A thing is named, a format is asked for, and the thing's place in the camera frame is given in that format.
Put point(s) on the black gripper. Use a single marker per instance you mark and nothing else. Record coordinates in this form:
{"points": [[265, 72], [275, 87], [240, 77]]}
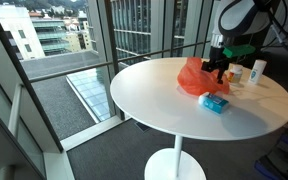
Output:
{"points": [[219, 57]]}

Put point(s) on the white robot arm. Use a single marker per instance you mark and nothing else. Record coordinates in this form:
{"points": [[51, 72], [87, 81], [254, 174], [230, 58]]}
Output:
{"points": [[240, 16]]}

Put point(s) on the white-capped pill bottle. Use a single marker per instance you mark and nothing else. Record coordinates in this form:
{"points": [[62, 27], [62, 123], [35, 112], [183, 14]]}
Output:
{"points": [[235, 75]]}

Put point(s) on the orange plastic bag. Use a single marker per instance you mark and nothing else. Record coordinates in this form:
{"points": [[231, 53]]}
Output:
{"points": [[194, 80]]}

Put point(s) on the tall white bottle blue logo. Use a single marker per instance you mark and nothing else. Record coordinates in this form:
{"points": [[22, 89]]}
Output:
{"points": [[257, 71]]}

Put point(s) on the blue box with white cap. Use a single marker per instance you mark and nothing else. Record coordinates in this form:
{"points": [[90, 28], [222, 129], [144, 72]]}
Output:
{"points": [[214, 103]]}

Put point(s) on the floor vent grille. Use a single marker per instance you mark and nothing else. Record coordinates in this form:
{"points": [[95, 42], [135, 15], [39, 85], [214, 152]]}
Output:
{"points": [[142, 127]]}

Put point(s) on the black and blue equipment cart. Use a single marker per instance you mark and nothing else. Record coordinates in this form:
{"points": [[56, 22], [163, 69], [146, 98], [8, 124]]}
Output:
{"points": [[284, 160]]}

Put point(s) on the glass skylight roof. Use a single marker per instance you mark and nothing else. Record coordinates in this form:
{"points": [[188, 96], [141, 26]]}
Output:
{"points": [[90, 93]]}

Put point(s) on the dark window handrail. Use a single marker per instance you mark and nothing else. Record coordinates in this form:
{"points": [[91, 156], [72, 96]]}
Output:
{"points": [[70, 71]]}

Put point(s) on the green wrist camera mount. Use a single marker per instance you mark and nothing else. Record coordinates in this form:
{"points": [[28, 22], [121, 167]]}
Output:
{"points": [[239, 50]]}

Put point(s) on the white table pedestal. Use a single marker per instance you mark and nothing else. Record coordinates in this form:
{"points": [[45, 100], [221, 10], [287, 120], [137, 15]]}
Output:
{"points": [[177, 161]]}

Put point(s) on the slim window frame post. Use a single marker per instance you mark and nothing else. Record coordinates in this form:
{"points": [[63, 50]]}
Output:
{"points": [[114, 50]]}

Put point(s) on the wide window frame post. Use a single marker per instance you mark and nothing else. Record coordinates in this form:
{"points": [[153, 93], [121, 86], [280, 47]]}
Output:
{"points": [[24, 80]]}

